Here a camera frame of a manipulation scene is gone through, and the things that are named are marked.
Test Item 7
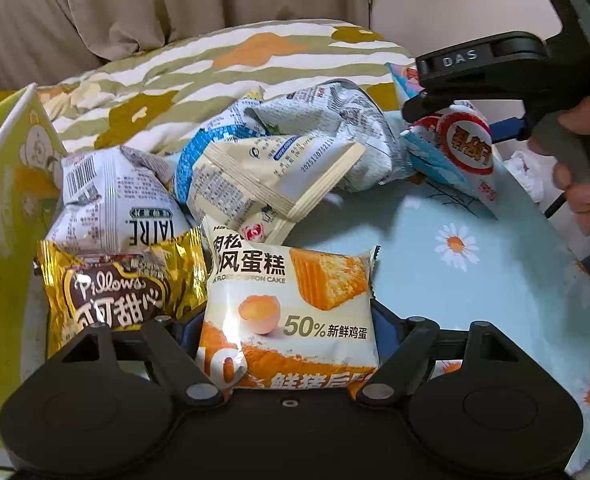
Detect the person's right hand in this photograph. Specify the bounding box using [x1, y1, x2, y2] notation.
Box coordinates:
[527, 96, 590, 237]

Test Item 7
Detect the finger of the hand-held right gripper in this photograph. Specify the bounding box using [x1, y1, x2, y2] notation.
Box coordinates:
[489, 116, 532, 142]
[401, 31, 550, 122]

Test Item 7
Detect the gold snack packet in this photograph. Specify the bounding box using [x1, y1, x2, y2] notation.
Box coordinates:
[36, 227, 210, 361]

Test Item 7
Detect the crumpled white tissue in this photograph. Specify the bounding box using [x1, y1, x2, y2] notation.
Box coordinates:
[506, 154, 546, 202]

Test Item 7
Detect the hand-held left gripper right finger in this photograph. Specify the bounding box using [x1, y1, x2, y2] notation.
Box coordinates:
[357, 300, 543, 407]

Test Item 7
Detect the white grey barcode packet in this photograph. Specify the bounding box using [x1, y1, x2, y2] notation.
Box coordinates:
[45, 145, 192, 261]

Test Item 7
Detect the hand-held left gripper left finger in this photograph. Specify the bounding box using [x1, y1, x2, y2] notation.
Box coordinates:
[48, 309, 226, 407]

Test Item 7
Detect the green cardboard box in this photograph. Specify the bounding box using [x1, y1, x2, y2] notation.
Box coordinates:
[0, 85, 71, 450]

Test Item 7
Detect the cream blue snack packet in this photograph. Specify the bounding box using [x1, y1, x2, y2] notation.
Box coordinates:
[174, 127, 367, 247]

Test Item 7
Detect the light blue floral tablecloth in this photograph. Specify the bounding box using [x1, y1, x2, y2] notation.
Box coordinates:
[270, 105, 590, 480]

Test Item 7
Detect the floral striped blanket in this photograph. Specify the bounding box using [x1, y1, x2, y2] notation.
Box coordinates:
[0, 19, 426, 162]

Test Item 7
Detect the white red-circle snack packet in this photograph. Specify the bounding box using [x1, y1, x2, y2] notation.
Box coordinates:
[385, 61, 502, 222]

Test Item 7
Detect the white orange cake packet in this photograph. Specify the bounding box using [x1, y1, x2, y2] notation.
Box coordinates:
[197, 215, 382, 392]

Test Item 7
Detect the black cable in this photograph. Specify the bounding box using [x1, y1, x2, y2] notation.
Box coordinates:
[544, 189, 572, 220]

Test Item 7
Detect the beige curtain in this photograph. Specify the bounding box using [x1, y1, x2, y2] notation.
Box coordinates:
[0, 0, 377, 94]

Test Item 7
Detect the newspaper print snack packet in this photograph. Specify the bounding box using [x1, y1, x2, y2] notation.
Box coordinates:
[235, 79, 419, 194]

